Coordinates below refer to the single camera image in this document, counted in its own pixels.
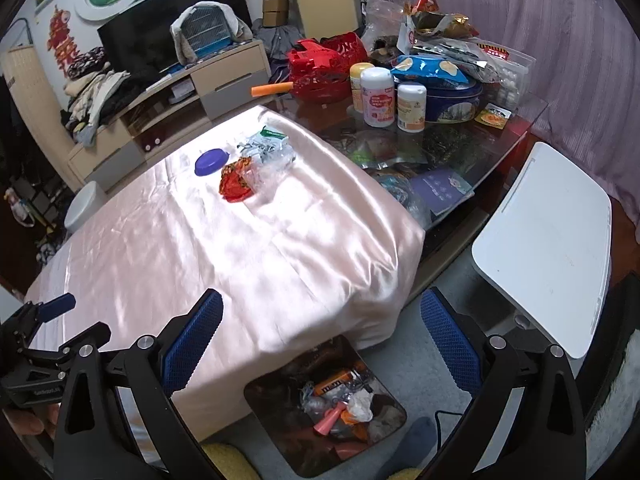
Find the white tissue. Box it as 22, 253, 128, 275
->
345, 390, 375, 422

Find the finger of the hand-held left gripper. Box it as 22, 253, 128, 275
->
27, 323, 112, 366
7, 293, 77, 343

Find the white round stool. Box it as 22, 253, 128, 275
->
62, 181, 108, 236

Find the orange paper cone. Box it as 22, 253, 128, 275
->
314, 400, 348, 435

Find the blue bird cage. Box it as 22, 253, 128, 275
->
175, 4, 236, 61

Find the clothes rack with dark clothes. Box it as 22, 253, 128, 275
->
0, 17, 66, 266

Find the black cable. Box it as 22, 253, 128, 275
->
434, 410, 468, 453

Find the green white packet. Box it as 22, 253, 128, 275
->
237, 127, 291, 166

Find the brown orange candy tube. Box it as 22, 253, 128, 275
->
312, 367, 357, 387

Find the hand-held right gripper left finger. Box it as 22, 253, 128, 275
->
52, 287, 227, 480

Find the beige leaning board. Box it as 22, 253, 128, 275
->
0, 45, 76, 196

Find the red crumpled wrapper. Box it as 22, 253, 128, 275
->
219, 156, 257, 204

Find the red fish hanging decoration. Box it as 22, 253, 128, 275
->
46, 5, 81, 78

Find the white bottle orange label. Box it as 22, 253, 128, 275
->
396, 83, 428, 133

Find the white folding lap table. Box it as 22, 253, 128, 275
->
471, 141, 613, 359

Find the glass coffee table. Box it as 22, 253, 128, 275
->
265, 95, 548, 271

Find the orange snack packet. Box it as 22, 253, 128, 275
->
474, 102, 516, 128

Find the purple round lid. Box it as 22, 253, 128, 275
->
194, 148, 232, 177

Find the orange handle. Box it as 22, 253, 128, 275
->
251, 82, 295, 97

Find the dark clothes heap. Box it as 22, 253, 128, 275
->
250, 20, 306, 83

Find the clear plastic bag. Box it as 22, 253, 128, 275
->
360, 0, 408, 51

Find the pile of clothes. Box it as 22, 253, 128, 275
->
60, 47, 146, 148

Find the red plastic basket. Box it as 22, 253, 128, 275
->
286, 32, 369, 106

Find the yellow slipper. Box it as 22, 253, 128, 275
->
202, 440, 251, 480

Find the beige television cabinet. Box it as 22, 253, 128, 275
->
67, 40, 273, 191

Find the clear plastic storage box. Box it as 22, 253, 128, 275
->
465, 40, 536, 108

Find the person's left hand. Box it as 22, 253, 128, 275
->
2, 402, 63, 441

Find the blue chips bag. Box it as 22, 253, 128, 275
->
390, 55, 473, 86

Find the black flat television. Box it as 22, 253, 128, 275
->
96, 0, 252, 73

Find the pink satin tablecloth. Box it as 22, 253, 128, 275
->
22, 105, 427, 466

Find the purple curtain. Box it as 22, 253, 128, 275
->
367, 0, 640, 201

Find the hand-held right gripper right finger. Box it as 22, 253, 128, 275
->
419, 287, 587, 480

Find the dark blue booklet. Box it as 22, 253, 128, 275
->
410, 170, 475, 216

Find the silver foil wrapper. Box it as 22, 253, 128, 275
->
299, 382, 331, 411

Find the white bottle pink label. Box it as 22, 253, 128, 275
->
360, 66, 396, 128

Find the black waste bin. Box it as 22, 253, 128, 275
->
243, 335, 407, 478

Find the blue cookie tin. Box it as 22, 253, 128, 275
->
400, 77, 485, 124

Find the yellow lid bottle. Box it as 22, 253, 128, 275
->
349, 62, 376, 113

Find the covered bird cage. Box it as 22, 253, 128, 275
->
170, 1, 253, 67

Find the clear plastic wrapper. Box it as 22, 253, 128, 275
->
250, 155, 297, 194

